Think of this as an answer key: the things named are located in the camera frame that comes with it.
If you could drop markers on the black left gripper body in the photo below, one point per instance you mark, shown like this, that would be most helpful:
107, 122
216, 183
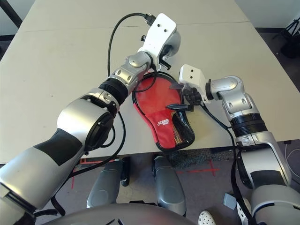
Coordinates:
167, 52

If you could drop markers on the small grey box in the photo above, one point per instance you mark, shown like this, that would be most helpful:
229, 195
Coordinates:
229, 201

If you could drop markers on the grey speckled foam mat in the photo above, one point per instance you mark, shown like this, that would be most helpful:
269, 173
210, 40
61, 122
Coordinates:
199, 158

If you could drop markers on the grey robot torso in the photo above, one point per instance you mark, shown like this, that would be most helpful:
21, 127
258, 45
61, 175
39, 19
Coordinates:
117, 216

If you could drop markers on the grey robot right leg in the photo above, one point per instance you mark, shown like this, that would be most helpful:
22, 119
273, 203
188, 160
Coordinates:
168, 185

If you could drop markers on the grey robot left leg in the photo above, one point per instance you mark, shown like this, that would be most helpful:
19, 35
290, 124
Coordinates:
105, 185

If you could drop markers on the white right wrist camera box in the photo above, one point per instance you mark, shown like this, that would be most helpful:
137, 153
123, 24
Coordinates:
191, 75

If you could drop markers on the black metal table frame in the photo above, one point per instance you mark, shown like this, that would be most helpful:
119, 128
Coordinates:
11, 9

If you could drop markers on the grey robot leg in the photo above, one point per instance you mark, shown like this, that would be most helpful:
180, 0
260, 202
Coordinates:
105, 185
168, 185

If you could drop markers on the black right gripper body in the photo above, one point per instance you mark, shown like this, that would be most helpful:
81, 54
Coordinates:
193, 98

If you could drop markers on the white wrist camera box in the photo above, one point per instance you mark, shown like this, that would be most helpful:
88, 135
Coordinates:
159, 30
191, 75

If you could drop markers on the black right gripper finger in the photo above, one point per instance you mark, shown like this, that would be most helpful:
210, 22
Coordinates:
179, 107
178, 86

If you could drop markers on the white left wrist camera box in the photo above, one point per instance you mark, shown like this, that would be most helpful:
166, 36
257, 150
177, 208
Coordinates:
159, 30

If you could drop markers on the black tripod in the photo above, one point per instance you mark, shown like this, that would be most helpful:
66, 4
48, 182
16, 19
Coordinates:
291, 39

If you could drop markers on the red black paddle case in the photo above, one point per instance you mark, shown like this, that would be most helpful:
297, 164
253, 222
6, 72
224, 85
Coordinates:
161, 131

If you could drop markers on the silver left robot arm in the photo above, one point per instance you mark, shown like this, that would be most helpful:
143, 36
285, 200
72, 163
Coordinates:
77, 122

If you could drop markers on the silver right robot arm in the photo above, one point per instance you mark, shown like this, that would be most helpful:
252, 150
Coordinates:
243, 103

